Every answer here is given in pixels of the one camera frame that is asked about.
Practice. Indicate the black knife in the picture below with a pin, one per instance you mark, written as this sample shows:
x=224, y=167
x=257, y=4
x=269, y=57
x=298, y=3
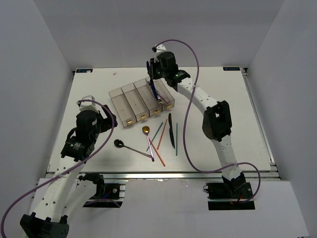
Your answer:
x=171, y=130

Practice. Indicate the blue table label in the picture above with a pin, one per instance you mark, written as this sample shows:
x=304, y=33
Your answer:
x=84, y=70
x=226, y=68

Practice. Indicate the aluminium table rail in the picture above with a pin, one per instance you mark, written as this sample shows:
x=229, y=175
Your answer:
x=273, y=174

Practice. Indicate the teal chopstick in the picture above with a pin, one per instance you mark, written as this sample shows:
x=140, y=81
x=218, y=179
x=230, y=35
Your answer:
x=176, y=140
x=153, y=137

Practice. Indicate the teal chopstick left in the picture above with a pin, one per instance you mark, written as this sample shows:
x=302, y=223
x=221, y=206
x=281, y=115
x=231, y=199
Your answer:
x=153, y=137

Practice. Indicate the left blue table label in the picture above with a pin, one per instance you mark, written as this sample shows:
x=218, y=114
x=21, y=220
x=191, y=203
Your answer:
x=84, y=70

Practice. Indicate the right blue table label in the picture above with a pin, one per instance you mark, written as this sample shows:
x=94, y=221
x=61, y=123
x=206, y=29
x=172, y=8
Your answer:
x=226, y=68

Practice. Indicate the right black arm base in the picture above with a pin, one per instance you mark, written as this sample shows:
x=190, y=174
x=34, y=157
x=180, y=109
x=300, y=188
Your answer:
x=220, y=199

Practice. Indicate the long orange chopstick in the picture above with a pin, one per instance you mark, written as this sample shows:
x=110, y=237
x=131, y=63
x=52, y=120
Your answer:
x=157, y=153

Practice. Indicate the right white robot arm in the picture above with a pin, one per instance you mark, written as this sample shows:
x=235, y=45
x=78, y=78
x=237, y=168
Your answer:
x=217, y=121

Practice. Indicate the teal chopstick right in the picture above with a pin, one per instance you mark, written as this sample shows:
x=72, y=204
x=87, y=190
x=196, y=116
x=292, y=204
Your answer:
x=176, y=140

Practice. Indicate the black spoon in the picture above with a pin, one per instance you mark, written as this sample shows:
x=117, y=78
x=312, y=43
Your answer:
x=119, y=144

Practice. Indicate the iridescent blue knife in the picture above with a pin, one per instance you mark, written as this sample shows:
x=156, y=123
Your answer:
x=148, y=69

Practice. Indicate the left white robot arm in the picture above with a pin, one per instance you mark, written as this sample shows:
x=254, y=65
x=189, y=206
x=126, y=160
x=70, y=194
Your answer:
x=69, y=190

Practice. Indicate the gold spoon purple handle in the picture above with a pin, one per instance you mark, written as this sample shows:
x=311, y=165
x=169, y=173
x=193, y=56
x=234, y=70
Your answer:
x=146, y=131

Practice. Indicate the fork with pink handle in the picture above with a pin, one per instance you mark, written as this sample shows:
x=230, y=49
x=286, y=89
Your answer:
x=162, y=98

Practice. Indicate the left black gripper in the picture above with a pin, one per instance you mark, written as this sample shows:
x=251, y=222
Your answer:
x=107, y=122

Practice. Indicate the short orange chopstick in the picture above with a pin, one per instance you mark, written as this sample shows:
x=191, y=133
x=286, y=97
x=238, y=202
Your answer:
x=162, y=133

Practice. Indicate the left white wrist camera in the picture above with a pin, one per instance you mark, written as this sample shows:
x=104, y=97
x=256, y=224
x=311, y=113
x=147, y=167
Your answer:
x=84, y=106

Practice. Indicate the fork with dark handle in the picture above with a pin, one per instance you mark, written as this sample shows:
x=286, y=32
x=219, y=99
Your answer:
x=155, y=93

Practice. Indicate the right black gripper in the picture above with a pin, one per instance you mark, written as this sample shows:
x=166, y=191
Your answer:
x=152, y=65

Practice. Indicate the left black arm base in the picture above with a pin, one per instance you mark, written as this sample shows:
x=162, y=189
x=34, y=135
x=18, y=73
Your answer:
x=107, y=195

